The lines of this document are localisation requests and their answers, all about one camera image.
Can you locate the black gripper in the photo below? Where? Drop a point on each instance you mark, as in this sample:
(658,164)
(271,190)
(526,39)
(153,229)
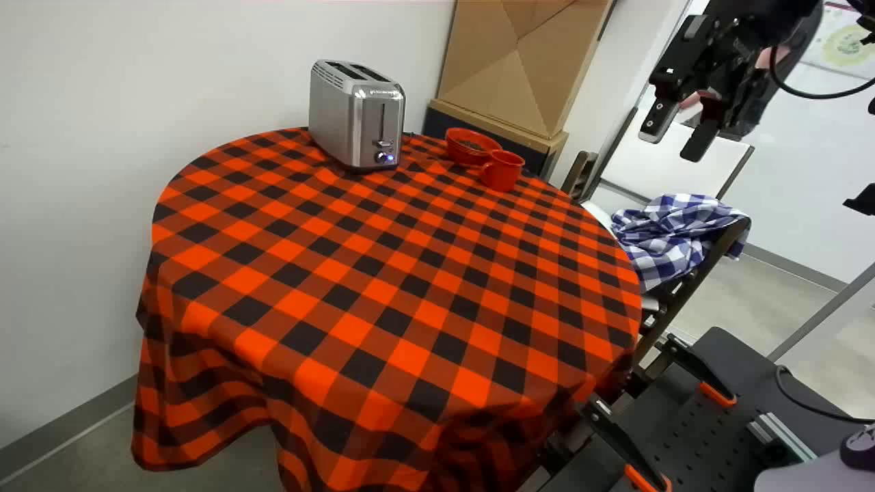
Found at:
(727,55)

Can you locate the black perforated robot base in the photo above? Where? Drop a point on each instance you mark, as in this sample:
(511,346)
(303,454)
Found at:
(716,417)

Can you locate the silver two-slot toaster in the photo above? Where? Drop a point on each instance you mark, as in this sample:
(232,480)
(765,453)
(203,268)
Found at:
(358,115)

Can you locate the blue white checkered cloth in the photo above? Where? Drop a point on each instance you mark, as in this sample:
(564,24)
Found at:
(672,234)

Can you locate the brown cardboard box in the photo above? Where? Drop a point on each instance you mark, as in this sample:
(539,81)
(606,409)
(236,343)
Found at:
(513,69)

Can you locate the red mug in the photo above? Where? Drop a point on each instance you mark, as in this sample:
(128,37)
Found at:
(501,170)

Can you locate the red bowl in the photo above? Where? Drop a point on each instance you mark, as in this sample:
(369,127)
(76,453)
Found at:
(468,148)

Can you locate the orange black checkered tablecloth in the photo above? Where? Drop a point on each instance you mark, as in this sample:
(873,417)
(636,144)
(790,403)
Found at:
(399,332)

